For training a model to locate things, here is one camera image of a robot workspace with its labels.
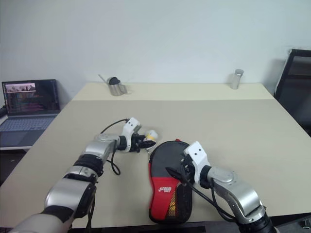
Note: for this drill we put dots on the thin metal rod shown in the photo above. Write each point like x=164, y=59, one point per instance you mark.
x=102, y=77

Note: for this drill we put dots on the black item in pitcher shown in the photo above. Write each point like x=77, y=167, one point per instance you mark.
x=113, y=80

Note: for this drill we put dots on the grey open laptop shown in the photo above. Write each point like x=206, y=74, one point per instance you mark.
x=31, y=97

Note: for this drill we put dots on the black and red paddle case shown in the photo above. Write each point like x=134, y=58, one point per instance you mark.
x=167, y=155

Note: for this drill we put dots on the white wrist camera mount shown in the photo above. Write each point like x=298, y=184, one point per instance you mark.
x=198, y=155
x=130, y=126

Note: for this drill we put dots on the metal cylinder shaker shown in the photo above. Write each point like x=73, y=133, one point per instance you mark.
x=235, y=81

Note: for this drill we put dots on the black office chair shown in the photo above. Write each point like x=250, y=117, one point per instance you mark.
x=296, y=85

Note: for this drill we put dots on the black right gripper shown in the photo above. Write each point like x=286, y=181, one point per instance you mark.
x=187, y=171

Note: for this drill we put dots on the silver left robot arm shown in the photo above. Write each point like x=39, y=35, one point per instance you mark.
x=99, y=145

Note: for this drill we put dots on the stainless steel pitcher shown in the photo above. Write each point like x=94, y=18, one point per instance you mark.
x=116, y=89

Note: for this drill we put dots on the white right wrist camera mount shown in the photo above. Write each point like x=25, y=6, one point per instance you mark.
x=198, y=155

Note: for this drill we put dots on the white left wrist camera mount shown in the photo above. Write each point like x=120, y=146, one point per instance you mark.
x=130, y=126

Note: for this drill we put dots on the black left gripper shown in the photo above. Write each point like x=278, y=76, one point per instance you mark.
x=138, y=142

